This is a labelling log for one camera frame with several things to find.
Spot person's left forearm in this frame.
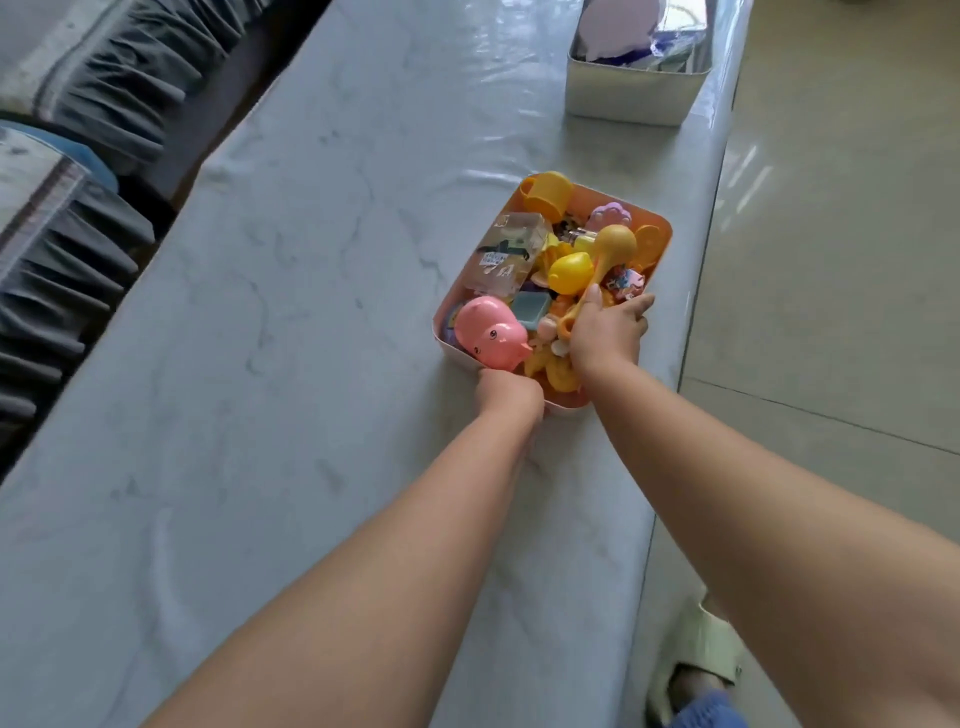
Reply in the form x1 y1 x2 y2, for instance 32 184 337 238
142 412 541 728

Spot yellow toy cup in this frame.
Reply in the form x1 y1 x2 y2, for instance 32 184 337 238
518 170 576 225

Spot white scalloped toy cup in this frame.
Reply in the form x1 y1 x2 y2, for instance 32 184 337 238
584 200 634 234

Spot clear bag of trinkets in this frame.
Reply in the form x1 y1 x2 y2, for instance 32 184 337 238
461 212 549 298

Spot yellow round toy fruit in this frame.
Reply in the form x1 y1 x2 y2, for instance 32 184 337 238
547 251 596 296

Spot person's right forearm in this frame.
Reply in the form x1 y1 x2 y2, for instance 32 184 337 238
584 359 960 728

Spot yellow toy ladle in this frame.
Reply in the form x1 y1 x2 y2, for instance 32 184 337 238
558 223 639 339

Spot white marble table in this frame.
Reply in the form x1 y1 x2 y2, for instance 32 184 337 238
0 0 755 728

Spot person's dark blue trousers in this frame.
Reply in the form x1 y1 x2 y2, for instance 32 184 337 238
667 691 751 728

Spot pink plastic toy tray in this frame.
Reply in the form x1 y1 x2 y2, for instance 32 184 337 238
432 173 674 419

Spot blue cushion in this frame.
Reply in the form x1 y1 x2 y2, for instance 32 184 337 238
0 119 121 193

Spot dark grey pleated fabric seat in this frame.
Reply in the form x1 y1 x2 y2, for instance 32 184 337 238
44 0 271 178
0 179 155 466

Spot person's right hand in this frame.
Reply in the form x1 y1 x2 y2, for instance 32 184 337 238
567 283 656 384

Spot white cloth striped edge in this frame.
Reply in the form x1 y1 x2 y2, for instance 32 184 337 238
0 127 91 256
0 0 136 114

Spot light blue toy cup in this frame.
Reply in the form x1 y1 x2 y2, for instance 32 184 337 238
512 290 555 333

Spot pink round toy animal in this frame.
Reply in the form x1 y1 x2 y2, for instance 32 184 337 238
453 294 534 373

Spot cream plastic tray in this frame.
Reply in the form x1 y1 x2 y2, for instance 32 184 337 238
563 0 718 127

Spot blue tissue pack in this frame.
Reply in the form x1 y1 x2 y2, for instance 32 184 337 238
644 26 710 73

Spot pink dark toy piece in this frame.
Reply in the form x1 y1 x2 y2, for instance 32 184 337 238
603 266 646 304

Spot person's left hand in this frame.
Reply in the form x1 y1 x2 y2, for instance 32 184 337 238
473 367 547 444

